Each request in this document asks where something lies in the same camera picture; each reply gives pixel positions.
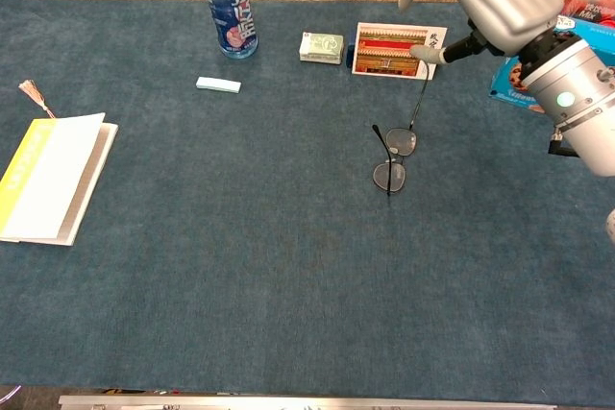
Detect thin black metal eyeglasses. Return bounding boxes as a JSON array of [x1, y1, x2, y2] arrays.
[[371, 60, 431, 197]]

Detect blue cookie box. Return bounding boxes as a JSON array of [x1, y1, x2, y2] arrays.
[[487, 15, 615, 113]]

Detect palace picture postcard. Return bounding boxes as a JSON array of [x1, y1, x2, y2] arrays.
[[351, 21, 449, 81]]

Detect small green white box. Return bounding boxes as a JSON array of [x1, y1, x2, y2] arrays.
[[298, 31, 346, 66]]

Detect blue labelled water bottle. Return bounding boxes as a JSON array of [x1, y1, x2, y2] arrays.
[[199, 0, 259, 60]]

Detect pale green small strip box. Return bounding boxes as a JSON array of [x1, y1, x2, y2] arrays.
[[195, 76, 242, 94]]

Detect teal felt table cloth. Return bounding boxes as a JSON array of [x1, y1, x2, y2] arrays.
[[0, 0, 615, 397]]

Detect pink bookmark tassel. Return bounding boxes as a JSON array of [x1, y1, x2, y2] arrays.
[[17, 79, 58, 120]]

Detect yellow white Lexicon book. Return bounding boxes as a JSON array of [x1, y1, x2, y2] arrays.
[[0, 112, 119, 247]]

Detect aluminium profile rail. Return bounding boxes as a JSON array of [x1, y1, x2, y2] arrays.
[[57, 394, 558, 410]]

